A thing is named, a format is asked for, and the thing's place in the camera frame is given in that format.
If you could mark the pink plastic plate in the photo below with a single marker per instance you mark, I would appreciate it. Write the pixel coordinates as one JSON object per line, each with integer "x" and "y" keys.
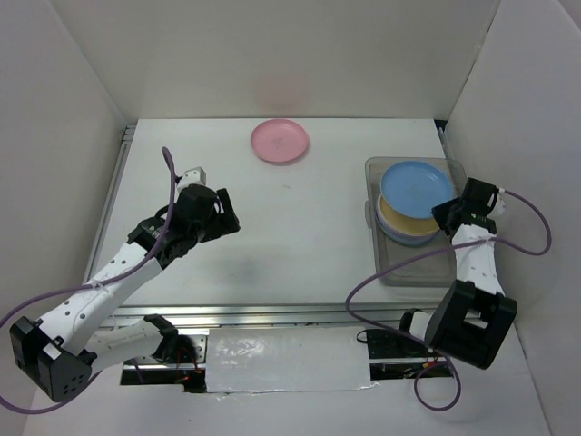
{"x": 279, "y": 141}

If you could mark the orange plastic plate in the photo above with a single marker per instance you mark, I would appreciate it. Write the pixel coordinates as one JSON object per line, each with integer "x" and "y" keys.
{"x": 399, "y": 223}

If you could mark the white watermelon pattern plate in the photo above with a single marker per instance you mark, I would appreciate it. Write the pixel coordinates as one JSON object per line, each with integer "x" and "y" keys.
{"x": 408, "y": 240}

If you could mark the clear plastic bin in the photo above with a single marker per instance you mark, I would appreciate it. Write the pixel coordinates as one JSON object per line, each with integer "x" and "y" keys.
{"x": 436, "y": 271}

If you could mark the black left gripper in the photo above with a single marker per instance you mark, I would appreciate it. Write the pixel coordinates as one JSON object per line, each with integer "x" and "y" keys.
{"x": 230, "y": 218}

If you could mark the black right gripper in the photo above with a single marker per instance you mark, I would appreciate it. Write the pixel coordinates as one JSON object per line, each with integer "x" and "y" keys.
{"x": 438, "y": 213}

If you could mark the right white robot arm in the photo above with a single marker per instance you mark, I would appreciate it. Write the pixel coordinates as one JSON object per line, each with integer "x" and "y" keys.
{"x": 473, "y": 319}

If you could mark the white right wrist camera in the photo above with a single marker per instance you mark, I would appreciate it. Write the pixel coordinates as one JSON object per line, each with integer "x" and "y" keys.
{"x": 499, "y": 206}

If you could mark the white foam cover panel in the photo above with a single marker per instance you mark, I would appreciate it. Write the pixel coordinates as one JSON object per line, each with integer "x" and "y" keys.
{"x": 286, "y": 360}

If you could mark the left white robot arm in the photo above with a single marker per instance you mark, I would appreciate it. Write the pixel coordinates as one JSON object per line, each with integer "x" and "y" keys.
{"x": 63, "y": 349}

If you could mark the blue plastic plate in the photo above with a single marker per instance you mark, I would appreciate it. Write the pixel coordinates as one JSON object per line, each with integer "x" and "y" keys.
{"x": 414, "y": 188}

